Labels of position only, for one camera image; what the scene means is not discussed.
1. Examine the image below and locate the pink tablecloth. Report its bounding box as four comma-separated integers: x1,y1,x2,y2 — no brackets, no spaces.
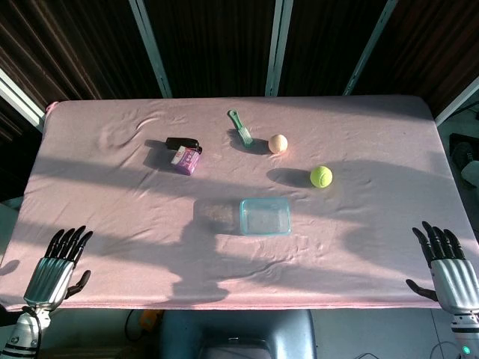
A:
0,95,479,311

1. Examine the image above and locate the yellow-green tennis ball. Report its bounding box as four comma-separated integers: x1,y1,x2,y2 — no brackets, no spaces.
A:
309,165,334,189

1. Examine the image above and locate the white frame post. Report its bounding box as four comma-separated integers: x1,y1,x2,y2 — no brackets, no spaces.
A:
0,69,46,132
264,0,295,97
433,76,479,126
343,0,400,96
127,0,173,99

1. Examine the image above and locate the grey-blue robot torso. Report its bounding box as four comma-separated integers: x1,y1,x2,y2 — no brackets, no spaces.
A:
159,309,318,359

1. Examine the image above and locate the purple carton box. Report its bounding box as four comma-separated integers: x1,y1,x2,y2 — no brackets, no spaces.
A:
171,145,202,175

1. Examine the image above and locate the black stapler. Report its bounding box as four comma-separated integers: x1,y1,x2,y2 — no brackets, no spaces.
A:
165,137,204,155

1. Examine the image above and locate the peach ball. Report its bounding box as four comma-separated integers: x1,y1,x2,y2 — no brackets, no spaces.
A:
268,133,289,155

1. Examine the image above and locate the green brush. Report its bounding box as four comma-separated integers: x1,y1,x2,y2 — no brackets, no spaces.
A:
227,108,255,147

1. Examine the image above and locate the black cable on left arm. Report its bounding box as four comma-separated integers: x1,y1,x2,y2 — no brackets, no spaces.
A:
21,305,43,351

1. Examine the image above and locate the yellow device under table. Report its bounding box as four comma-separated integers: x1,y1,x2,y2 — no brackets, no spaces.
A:
140,310,164,332

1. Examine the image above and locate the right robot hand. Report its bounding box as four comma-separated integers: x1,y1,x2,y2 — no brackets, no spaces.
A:
406,221,479,314

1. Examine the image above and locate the clear blue plastic container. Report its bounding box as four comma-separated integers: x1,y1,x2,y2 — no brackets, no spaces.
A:
239,197,293,236

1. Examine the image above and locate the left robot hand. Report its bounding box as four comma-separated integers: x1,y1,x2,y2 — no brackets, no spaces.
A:
22,225,94,312

